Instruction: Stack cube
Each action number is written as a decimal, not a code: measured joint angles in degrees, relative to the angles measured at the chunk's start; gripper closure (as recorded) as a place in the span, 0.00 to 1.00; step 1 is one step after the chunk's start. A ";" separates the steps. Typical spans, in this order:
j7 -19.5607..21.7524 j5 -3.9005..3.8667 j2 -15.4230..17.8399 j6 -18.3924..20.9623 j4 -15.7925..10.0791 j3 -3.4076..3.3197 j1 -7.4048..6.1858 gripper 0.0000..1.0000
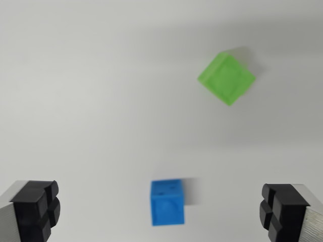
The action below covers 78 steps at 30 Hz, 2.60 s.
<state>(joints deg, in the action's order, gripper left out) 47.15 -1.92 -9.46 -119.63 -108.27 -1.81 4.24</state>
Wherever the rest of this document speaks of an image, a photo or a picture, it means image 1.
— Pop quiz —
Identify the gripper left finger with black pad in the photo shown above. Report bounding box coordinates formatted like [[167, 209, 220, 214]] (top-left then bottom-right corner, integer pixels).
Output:
[[0, 179, 62, 242]]

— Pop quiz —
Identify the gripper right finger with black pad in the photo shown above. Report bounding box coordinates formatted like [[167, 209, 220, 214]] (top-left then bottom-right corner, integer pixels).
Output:
[[259, 183, 323, 242]]

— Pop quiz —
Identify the blue soft cube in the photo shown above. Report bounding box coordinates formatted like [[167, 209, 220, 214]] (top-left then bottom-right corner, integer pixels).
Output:
[[150, 178, 186, 227]]

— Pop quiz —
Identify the green soft cube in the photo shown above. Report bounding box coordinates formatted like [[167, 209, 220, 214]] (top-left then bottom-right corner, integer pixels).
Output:
[[196, 51, 256, 107]]

